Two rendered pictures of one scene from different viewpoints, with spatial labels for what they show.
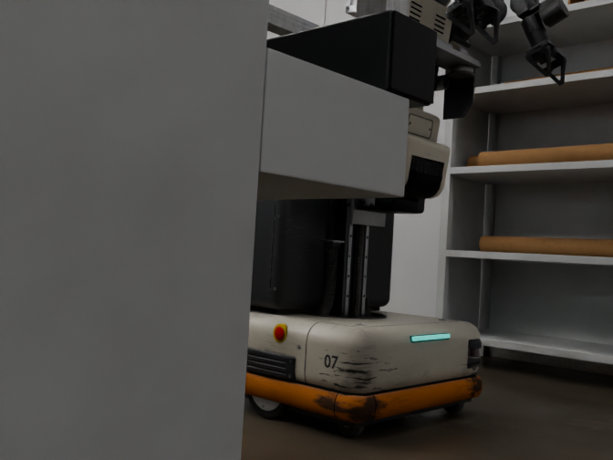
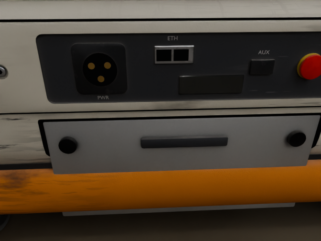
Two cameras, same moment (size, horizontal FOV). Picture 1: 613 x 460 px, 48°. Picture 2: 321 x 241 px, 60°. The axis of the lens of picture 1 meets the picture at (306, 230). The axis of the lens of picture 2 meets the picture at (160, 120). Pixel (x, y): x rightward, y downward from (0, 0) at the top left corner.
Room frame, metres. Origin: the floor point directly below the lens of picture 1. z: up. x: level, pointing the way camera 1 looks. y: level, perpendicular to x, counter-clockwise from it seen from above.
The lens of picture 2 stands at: (2.54, 0.27, 0.30)
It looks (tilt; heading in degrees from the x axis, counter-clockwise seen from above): 27 degrees down; 224
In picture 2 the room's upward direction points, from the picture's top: straight up
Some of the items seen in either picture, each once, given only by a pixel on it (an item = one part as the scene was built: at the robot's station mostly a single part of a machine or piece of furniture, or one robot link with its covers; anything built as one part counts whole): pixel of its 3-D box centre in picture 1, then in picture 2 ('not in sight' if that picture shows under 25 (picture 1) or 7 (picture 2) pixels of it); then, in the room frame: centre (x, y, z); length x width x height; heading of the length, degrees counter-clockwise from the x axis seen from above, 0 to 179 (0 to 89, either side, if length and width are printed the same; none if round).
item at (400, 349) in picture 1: (338, 353); (163, 54); (2.12, -0.12, 0.16); 0.67 x 0.64 x 0.25; 47
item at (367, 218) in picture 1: (403, 186); not in sight; (2.05, -0.28, 0.68); 0.28 x 0.27 x 0.25; 137
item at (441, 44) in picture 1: (432, 72); not in sight; (1.92, -0.33, 0.99); 0.28 x 0.16 x 0.22; 137
